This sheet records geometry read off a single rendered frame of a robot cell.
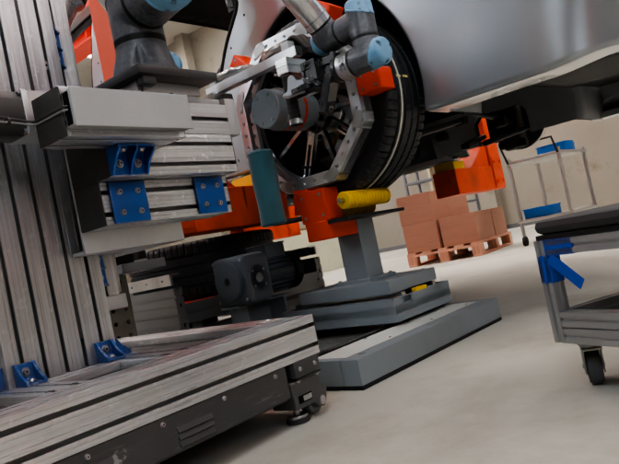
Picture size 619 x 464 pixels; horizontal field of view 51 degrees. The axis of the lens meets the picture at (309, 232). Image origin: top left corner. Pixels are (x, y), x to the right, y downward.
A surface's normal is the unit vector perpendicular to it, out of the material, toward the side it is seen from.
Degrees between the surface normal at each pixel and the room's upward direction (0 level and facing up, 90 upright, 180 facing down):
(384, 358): 90
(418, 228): 90
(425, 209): 90
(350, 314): 90
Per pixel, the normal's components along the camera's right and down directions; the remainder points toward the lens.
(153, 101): 0.76, -0.18
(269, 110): -0.65, 0.11
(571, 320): -0.91, 0.18
